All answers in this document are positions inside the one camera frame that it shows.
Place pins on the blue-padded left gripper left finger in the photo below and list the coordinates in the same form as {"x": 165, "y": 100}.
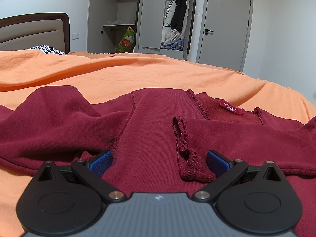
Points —
{"x": 91, "y": 172}

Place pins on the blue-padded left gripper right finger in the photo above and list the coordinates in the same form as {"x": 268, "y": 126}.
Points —
{"x": 227, "y": 174}

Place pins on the dark red knit sweater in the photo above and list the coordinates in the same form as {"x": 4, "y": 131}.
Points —
{"x": 159, "y": 139}

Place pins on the white folded clothes pile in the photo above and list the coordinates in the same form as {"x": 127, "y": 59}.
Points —
{"x": 169, "y": 35}

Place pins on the dark hanging clothes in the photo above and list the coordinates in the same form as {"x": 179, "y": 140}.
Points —
{"x": 179, "y": 15}

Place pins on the orange bed cover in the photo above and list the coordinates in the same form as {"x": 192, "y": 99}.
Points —
{"x": 103, "y": 77}

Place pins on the blue checkered pillow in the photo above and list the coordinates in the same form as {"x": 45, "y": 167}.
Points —
{"x": 48, "y": 49}

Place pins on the colourful printed bag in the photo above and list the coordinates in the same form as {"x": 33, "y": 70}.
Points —
{"x": 127, "y": 42}

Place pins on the blue striped blanket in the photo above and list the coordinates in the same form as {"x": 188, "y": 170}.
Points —
{"x": 174, "y": 45}

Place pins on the grey room door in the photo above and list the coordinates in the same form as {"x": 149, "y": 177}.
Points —
{"x": 231, "y": 22}

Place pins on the brown beige padded headboard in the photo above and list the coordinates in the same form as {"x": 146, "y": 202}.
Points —
{"x": 29, "y": 30}

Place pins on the grey open wardrobe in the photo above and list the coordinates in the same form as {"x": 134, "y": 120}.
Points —
{"x": 108, "y": 21}

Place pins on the white puffer jacket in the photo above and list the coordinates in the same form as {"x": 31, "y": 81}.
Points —
{"x": 170, "y": 7}

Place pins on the white wall socket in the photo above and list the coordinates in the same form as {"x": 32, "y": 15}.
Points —
{"x": 75, "y": 36}

